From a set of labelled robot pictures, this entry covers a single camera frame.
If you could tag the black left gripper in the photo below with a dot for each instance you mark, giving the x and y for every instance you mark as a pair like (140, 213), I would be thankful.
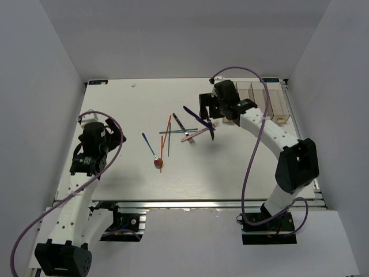
(116, 135)

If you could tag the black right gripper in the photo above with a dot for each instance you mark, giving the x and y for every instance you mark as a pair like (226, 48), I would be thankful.
(207, 100)

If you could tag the blue iridescent knife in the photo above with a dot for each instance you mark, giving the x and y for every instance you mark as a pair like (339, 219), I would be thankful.
(207, 125)

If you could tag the teal chopstick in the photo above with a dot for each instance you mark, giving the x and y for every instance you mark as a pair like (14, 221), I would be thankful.
(169, 139)

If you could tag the long orange chopstick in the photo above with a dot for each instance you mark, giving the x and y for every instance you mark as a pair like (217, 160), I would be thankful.
(161, 153)

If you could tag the iridescent long-handled spoon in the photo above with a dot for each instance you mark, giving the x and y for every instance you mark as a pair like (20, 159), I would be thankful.
(158, 162)

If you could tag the black knife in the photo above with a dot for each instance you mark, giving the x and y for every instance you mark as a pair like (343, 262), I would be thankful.
(212, 134)

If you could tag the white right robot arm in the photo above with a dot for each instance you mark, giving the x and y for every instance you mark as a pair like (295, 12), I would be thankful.
(297, 160)

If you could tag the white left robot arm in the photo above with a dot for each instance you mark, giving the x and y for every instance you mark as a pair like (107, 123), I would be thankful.
(67, 250)

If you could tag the pink-handled fork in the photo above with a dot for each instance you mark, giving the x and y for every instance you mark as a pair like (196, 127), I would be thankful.
(197, 133)

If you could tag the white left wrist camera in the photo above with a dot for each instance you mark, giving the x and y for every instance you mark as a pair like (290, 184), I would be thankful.
(89, 117)

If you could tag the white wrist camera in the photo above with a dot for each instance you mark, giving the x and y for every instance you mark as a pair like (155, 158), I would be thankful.
(216, 79)
(89, 117)

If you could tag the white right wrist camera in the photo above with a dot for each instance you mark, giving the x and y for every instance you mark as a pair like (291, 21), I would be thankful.
(216, 79)

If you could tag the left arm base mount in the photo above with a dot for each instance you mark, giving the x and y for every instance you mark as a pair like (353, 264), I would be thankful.
(125, 225)

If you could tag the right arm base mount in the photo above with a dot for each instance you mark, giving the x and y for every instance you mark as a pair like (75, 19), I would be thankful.
(271, 233)

